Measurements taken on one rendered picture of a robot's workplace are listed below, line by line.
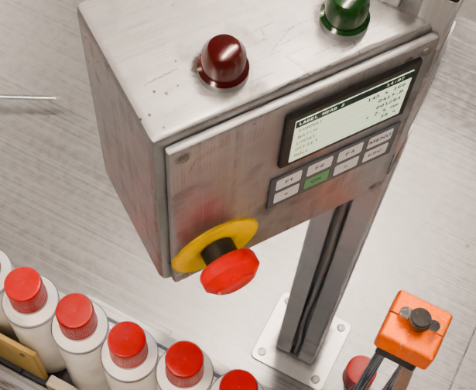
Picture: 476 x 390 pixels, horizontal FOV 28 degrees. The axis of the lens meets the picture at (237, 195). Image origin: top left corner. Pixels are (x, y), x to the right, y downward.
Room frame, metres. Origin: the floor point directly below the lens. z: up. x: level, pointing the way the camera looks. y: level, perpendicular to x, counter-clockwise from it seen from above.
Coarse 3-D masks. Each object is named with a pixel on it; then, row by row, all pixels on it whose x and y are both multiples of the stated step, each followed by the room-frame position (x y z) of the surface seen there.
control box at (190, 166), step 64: (128, 0) 0.30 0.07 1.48; (192, 0) 0.31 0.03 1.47; (256, 0) 0.31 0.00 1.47; (320, 0) 0.31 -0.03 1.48; (128, 64) 0.26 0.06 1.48; (192, 64) 0.27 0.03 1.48; (256, 64) 0.27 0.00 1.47; (320, 64) 0.27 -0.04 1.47; (384, 64) 0.28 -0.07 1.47; (128, 128) 0.24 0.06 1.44; (192, 128) 0.23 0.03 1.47; (256, 128) 0.24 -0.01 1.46; (128, 192) 0.26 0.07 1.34; (192, 192) 0.22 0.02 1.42; (256, 192) 0.25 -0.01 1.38; (320, 192) 0.27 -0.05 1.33; (192, 256) 0.22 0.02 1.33
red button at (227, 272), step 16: (224, 240) 0.23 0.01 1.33; (208, 256) 0.22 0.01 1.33; (224, 256) 0.22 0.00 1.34; (240, 256) 0.22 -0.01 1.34; (256, 256) 0.22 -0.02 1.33; (208, 272) 0.21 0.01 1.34; (224, 272) 0.21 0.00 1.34; (240, 272) 0.21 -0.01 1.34; (208, 288) 0.20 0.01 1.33; (224, 288) 0.20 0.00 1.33; (240, 288) 0.21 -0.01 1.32
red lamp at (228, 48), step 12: (216, 36) 0.27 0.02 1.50; (228, 36) 0.27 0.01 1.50; (204, 48) 0.26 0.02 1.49; (216, 48) 0.26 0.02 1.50; (228, 48) 0.26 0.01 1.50; (240, 48) 0.26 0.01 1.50; (204, 60) 0.26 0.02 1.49; (216, 60) 0.26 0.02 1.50; (228, 60) 0.26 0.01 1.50; (240, 60) 0.26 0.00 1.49; (204, 72) 0.26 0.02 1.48; (216, 72) 0.25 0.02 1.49; (228, 72) 0.25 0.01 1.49; (240, 72) 0.26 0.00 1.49; (204, 84) 0.25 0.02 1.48; (216, 84) 0.25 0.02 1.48; (228, 84) 0.25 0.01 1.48; (240, 84) 0.25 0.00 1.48
